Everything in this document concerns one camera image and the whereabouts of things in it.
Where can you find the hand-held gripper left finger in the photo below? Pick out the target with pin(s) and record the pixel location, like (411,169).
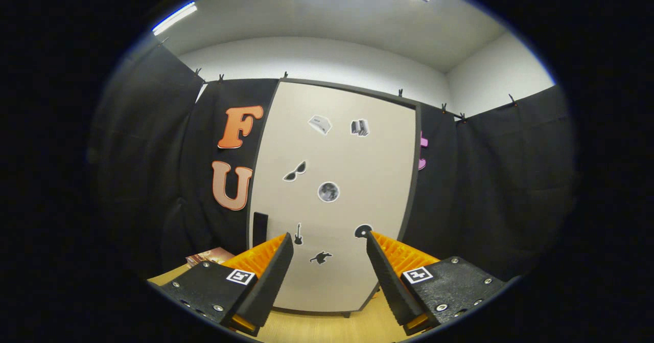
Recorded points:
(271,287)

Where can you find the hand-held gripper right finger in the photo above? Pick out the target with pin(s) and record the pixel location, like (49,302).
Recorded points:
(393,287)

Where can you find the dark grey shoe cabinet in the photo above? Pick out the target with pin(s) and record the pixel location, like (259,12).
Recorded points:
(416,169)

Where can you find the brown hardcover book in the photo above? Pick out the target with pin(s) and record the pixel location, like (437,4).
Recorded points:
(212,255)

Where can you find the black backdrop cloth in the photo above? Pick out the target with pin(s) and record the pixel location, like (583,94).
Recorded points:
(500,179)

